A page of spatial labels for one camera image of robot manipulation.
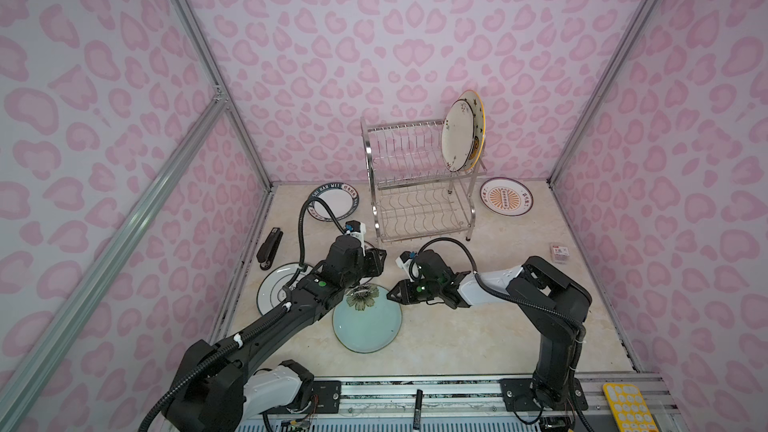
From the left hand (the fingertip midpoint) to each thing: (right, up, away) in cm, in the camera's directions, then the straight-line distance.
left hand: (384, 249), depth 81 cm
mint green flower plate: (-5, -20, +3) cm, 21 cm away
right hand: (+2, -14, +5) cm, 15 cm away
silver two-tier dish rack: (+9, +17, +30) cm, 36 cm away
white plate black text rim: (-17, +14, +34) cm, 40 cm away
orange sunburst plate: (+45, +16, +33) cm, 58 cm away
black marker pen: (+8, -37, -10) cm, 39 cm away
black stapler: (-38, -2, +15) cm, 41 cm away
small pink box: (+57, -4, +16) cm, 59 cm away
